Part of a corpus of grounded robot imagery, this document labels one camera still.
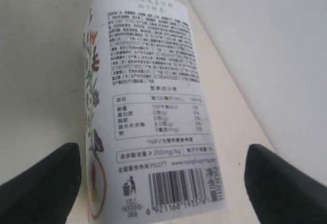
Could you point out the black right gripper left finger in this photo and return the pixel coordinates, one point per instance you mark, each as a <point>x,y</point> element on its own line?
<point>46,192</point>

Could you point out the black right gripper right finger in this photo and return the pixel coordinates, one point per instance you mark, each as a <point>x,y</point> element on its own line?
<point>279,192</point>

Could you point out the floral label clear bottle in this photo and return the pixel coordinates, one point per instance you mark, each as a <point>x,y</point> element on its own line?
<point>150,150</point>

